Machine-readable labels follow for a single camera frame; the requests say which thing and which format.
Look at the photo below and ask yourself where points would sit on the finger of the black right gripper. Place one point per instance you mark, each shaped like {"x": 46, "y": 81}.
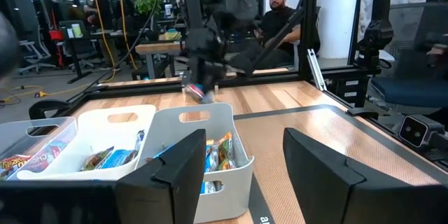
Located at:
{"x": 197, "y": 77}
{"x": 216, "y": 78}

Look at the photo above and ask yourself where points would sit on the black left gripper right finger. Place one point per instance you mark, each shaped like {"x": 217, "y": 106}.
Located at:
{"x": 322, "y": 189}

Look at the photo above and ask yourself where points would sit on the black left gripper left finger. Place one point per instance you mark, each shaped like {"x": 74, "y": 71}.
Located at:
{"x": 175, "y": 189}

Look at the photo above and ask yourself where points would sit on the green orange granola bar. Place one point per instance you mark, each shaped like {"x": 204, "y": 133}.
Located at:
{"x": 228, "y": 164}
{"x": 226, "y": 146}

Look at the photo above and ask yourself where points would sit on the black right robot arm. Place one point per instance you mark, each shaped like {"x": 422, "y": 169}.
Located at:
{"x": 194, "y": 7}

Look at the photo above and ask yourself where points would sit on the wooden desk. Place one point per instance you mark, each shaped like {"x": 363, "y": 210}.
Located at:
{"x": 157, "y": 47}

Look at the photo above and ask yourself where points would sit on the grey plastic bin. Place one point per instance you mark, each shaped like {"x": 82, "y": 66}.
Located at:
{"x": 234, "y": 189}

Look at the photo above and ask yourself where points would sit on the grey hanging bag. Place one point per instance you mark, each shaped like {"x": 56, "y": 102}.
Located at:
{"x": 241, "y": 0}

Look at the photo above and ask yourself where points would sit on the brown mat with black border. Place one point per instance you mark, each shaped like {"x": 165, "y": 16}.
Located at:
{"x": 315, "y": 122}

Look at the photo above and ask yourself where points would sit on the green background plant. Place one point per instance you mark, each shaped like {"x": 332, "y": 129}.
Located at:
{"x": 148, "y": 5}

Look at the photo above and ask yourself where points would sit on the person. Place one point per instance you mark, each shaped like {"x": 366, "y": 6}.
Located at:
{"x": 280, "y": 21}
{"x": 101, "y": 10}

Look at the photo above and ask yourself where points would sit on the black drawer unit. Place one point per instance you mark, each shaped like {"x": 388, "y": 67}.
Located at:
{"x": 350, "y": 89}

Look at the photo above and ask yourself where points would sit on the white plastic bin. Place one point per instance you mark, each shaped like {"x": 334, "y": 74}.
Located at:
{"x": 87, "y": 129}

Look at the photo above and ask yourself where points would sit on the black office desk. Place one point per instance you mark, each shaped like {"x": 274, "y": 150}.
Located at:
{"x": 87, "y": 36}

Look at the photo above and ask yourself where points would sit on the clear plastic bin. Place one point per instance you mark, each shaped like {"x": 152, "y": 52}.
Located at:
{"x": 70, "y": 136}

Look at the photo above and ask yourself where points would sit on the blue office chair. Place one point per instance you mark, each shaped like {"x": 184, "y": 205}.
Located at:
{"x": 413, "y": 91}

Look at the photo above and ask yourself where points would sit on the black mechanical device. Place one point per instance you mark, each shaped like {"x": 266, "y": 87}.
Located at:
{"x": 374, "y": 38}

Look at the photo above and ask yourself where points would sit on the white office chair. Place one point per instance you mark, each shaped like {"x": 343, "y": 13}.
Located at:
{"x": 35, "y": 54}

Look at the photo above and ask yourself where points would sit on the silver metal bracket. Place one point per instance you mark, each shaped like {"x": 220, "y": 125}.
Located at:
{"x": 316, "y": 70}

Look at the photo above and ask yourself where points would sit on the grey table-level camera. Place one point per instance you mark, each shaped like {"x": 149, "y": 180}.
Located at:
{"x": 416, "y": 131}

